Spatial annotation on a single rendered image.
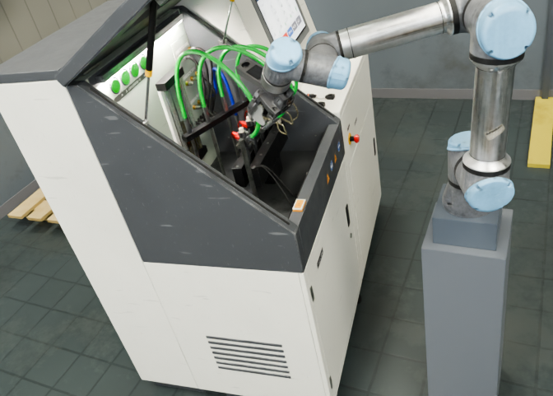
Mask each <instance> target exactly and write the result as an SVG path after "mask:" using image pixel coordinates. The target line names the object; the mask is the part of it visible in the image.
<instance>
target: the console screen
mask: <svg viewBox="0 0 553 396"><path fill-rule="evenodd" d="M251 2H252V4H253V7H254V9H255V11H256V13H257V15H258V18H259V20H260V21H261V24H262V26H263V29H264V31H265V33H266V35H267V38H268V40H269V42H270V44H272V42H273V41H274V40H276V39H277V38H280V37H283V36H287V37H291V38H293V39H294V40H296V41H297V42H299V44H301V43H302V41H303V40H304V38H305V36H306V35H307V34H308V33H309V27H308V24H307V22H306V20H305V18H304V14H303V12H302V10H301V8H300V5H299V2H298V0H251Z"/></svg>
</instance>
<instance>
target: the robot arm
mask: <svg viewBox="0 0 553 396"><path fill-rule="evenodd" d="M536 30H537V23H536V19H535V16H534V15H533V13H532V11H531V9H530V8H529V6H528V5H527V4H526V3H525V2H524V1H522V0H440V1H438V2H434V3H431V4H428V5H424V6H422V7H417V8H413V9H411V10H408V11H404V12H399V13H397V14H393V15H391V16H386V17H383V18H379V19H377V20H373V21H368V22H366V23H362V24H359V25H356V26H352V27H348V28H346V29H342V30H338V31H334V32H331V33H327V32H326V31H317V32H314V33H313V34H312V35H311V36H310V37H309V38H308V40H307V43H306V47H305V49H302V48H301V46H300V44H299V42H297V41H296V40H294V39H293V38H291V37H287V36H283V37H280V38H277V39H276V40H274V41H273V42H272V44H271V45H270V48H269V50H268V51H267V55H266V61H265V64H264V68H263V67H261V66H259V65H258V64H256V63H255V62H253V61H251V60H250V59H246V60H245V61H243V62H242V63H241V64H239V65H238V66H237V67H235V69H236V72H237V74H238V75H240V76H241V77H243V78H244V79H246V80H247V81H249V82H251V83H252V84H254V85H255V86H257V87H258V88H259V89H258V90H257V91H256V92H255V93H254V95H253V98H252V100H251V101H250V102H249V105H248V108H247V111H248V117H249V119H250V120H251V121H252V120H253V119H254V120H255V121H257V122H258V123H260V124H261V125H262V126H264V125H265V121H264V119H263V108H262V106H263V107H264V108H265V109H266V111H267V112H268V113H267V117H268V118H269V119H270V120H271V121H272V122H273V121H274V119H275V118H277V117H278V116H279V115H281V114H284V113H285V112H286V111H287V110H288V109H289V108H290V107H291V106H292V105H293V102H294V100H295V97H294V96H293V95H294V93H295V92H294V91H293V90H292V89H291V88H290V84H291V82H292V81H293V82H301V83H305V84H310V85H314V86H321V87H325V88H328V89H336V90H343V89H344V88H345V87H346V84H347V83H348V80H349V76H350V73H351V61H350V60H349V59H352V58H357V57H360V56H363V55H366V54H371V53H375V52H378V51H381V50H384V49H390V48H392V47H396V46H398V45H402V44H407V43H411V42H413V41H417V40H422V39H425V38H428V37H431V36H435V35H440V34H443V33H447V34H449V35H456V34H459V33H469V34H470V49H469V59H470V60H471V61H472V62H473V63H474V64H475V65H476V68H475V80H474V91H473V103H472V126H471V131H466V132H461V133H456V134H454V135H453V136H452V137H451V138H450V139H449V140H448V147H447V150H448V183H447V185H446V187H445V190H444V193H443V196H442V204H443V207H444V209H445V210H446V211H447V212H449V213H450V214H452V215H454V216H456V217H463V218H477V217H483V216H485V215H487V214H489V213H490V212H493V211H496V210H499V209H501V208H502V207H503V206H504V205H507V204H508V203H509V202H510V201H511V200H512V198H513V196H514V184H513V182H512V181H511V180H510V178H509V174H510V168H511V157H510V156H509V155H508V154H507V153H506V146H507V138H508V131H509V117H510V110H511V103H512V95H513V88H514V74H515V68H516V65H517V64H518V63H520V62H521V61H522V60H523V59H524V54H525V51H526V48H527V47H529V46H530V45H531V43H532V42H533V40H534V37H535V34H536ZM261 105H262V106H261Z"/></svg>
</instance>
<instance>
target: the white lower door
mask: <svg viewBox="0 0 553 396"><path fill-rule="evenodd" d="M305 270H306V274H307V278H308V282H309V289H310V293H311V297H312V301H313V305H314V312H315V316H316V320H317V324H318V331H319V335H320V339H321V343H322V347H323V354H324V358H325V362H326V367H327V370H328V378H329V381H330V385H331V390H332V396H334V395H335V391H336V387H337V381H338V377H339V373H340V369H341V365H342V359H343V355H344V351H345V347H346V341H347V337H348V333H349V329H350V326H351V319H352V315H353V311H354V308H355V304H356V297H357V293H358V290H359V286H360V269H359V262H358V256H357V250H356V238H355V232H354V226H353V220H352V214H351V203H350V196H349V190H348V184H347V178H346V167H345V161H344V158H343V160H342V164H341V167H340V170H339V172H338V175H337V178H336V181H335V184H334V186H333V189H332V193H331V196H330V199H329V200H328V205H327V207H326V210H325V213H324V215H323V219H322V221H321V224H320V227H319V229H318V234H317V236H316V239H315V241H314V245H313V248H312V250H311V253H310V256H309V259H308V262H307V264H306V268H305Z"/></svg>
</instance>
